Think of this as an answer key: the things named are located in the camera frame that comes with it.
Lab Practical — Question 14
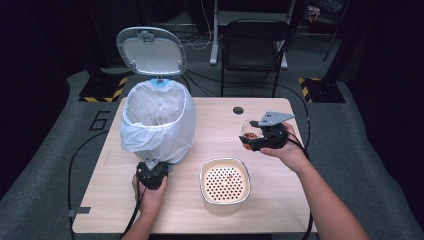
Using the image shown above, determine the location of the white plastic trash bag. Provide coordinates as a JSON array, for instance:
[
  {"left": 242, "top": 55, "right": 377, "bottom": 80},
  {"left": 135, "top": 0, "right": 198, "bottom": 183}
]
[{"left": 119, "top": 78, "right": 197, "bottom": 165}]

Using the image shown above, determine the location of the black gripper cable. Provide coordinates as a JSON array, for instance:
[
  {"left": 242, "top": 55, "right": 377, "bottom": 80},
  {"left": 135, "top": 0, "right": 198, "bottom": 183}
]
[
  {"left": 285, "top": 130, "right": 317, "bottom": 240},
  {"left": 119, "top": 166, "right": 145, "bottom": 240}
]

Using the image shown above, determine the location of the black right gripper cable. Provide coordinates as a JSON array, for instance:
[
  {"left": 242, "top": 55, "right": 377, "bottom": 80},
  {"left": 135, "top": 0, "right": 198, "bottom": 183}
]
[{"left": 285, "top": 130, "right": 317, "bottom": 240}]

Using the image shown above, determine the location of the person's left hand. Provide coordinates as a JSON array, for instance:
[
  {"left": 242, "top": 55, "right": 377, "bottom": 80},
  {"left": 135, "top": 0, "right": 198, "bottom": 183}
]
[{"left": 131, "top": 173, "right": 169, "bottom": 215}]

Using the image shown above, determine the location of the black floor cable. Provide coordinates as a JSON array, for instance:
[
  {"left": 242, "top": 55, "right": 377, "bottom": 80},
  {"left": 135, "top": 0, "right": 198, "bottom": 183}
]
[
  {"left": 181, "top": 69, "right": 312, "bottom": 134},
  {"left": 67, "top": 130, "right": 110, "bottom": 240}
]

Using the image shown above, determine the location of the clear plastic cup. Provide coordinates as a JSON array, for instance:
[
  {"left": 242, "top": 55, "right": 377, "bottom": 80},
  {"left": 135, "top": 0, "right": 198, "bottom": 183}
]
[{"left": 239, "top": 119, "right": 265, "bottom": 150}]

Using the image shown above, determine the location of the grey tape piece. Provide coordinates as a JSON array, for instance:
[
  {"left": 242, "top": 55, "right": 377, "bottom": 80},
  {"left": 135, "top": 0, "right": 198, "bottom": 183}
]
[{"left": 66, "top": 206, "right": 92, "bottom": 218}]

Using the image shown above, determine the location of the black striped stand base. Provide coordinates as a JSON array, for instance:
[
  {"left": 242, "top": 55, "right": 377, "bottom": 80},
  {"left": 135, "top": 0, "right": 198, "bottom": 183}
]
[
  {"left": 298, "top": 76, "right": 347, "bottom": 104},
  {"left": 78, "top": 67, "right": 130, "bottom": 104}
]

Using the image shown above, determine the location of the black folding chair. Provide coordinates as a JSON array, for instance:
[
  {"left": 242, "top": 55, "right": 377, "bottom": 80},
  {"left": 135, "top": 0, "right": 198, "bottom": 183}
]
[{"left": 219, "top": 18, "right": 295, "bottom": 99}]

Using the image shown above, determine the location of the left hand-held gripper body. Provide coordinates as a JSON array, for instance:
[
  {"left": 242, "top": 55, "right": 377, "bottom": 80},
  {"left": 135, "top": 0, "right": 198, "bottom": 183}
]
[{"left": 135, "top": 151, "right": 170, "bottom": 191}]

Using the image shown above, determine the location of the white cable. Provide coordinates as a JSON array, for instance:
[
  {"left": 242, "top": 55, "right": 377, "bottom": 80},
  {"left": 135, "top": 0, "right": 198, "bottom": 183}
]
[{"left": 181, "top": 0, "right": 215, "bottom": 52}]

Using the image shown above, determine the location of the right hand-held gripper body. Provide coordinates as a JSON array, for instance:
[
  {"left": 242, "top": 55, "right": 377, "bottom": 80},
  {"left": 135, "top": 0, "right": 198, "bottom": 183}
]
[{"left": 248, "top": 111, "right": 296, "bottom": 152}]

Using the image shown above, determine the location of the white desk frame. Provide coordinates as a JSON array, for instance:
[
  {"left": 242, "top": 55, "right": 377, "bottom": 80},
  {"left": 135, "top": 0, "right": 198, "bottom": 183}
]
[{"left": 208, "top": 0, "right": 298, "bottom": 71}]

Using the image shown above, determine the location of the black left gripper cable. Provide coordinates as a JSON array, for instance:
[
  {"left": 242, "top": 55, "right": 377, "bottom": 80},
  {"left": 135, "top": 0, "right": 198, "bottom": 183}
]
[{"left": 119, "top": 166, "right": 145, "bottom": 240}]

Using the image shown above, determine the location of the white pedal trash can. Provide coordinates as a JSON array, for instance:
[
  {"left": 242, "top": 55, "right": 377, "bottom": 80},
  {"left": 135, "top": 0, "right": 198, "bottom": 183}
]
[{"left": 115, "top": 26, "right": 197, "bottom": 167}]

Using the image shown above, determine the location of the white perforated strainer basket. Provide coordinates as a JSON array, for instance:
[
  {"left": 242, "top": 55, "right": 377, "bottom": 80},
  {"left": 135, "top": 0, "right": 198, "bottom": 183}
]
[{"left": 199, "top": 157, "right": 252, "bottom": 215}]

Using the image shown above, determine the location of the person's right hand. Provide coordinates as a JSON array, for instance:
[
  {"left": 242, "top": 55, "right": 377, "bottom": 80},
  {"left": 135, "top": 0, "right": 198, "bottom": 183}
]
[{"left": 259, "top": 122, "right": 310, "bottom": 173}]

